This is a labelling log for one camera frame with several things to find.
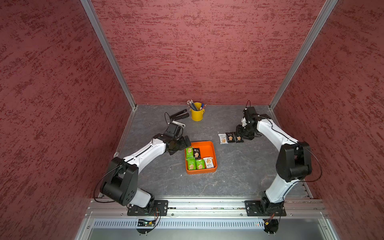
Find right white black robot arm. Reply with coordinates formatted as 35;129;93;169
236;113;312;209

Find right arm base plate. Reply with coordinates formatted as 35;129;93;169
245;201;287;218

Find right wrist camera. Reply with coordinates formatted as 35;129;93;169
242;107;259;127

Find green cookie packet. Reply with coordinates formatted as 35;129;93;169
186;158;196;171
196;159;206;170
186;147;194;159

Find aluminium front rail frame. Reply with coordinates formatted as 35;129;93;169
75;197;339;240

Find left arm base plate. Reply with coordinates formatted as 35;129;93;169
127;200;169;217

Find white cookie packet front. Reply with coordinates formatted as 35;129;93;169
203;157;215;169

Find black stapler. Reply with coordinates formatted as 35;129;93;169
170;109;190;121

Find green cookie packet far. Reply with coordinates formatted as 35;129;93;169
186;147;194;159

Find green cookie packet middle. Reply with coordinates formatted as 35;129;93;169
196;159;206;170

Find yellow pen cup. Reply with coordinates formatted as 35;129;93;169
190;102;205;122

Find black cookie packet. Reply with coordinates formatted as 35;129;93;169
193;148;201;159
226;132;236;143

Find white pink cookie packet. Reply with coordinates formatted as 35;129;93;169
218;134;228;145

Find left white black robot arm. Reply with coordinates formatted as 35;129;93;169
99;134;191;208

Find orange plastic storage tray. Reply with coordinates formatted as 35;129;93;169
185;141;218;175

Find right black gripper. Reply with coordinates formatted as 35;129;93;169
233;123;256;140

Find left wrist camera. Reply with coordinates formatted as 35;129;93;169
164;123;184;140

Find pens in cup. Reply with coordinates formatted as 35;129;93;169
187;100;205;111

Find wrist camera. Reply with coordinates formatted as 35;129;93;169
242;107;259;127
164;123;184;140

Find green cookie packet left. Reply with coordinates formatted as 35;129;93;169
186;158;196;171

